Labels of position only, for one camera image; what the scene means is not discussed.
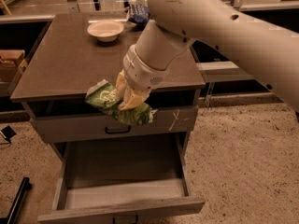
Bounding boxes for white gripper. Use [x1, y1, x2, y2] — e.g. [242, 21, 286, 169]
[116, 45, 169, 110]

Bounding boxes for green jalapeno chip bag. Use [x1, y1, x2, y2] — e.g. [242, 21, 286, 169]
[84, 78, 158, 127]

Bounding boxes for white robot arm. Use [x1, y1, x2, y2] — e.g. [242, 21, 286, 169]
[116, 0, 299, 111]

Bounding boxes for blue chip bag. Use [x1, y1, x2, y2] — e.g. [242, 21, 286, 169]
[127, 4, 150, 26]

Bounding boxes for grey wooden drawer cabinet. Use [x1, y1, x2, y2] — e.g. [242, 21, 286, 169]
[9, 7, 206, 224]

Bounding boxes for open middle drawer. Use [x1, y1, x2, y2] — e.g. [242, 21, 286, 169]
[38, 133, 205, 224]

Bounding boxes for white paper bowl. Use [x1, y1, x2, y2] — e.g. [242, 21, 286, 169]
[87, 20, 124, 42]

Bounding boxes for cardboard box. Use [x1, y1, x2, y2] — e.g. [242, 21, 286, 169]
[0, 49, 28, 82]

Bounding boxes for small black floor object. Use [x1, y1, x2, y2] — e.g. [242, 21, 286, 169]
[0, 125, 16, 144]

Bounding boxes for black bar on floor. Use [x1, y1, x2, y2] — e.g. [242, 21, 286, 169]
[0, 176, 32, 224]

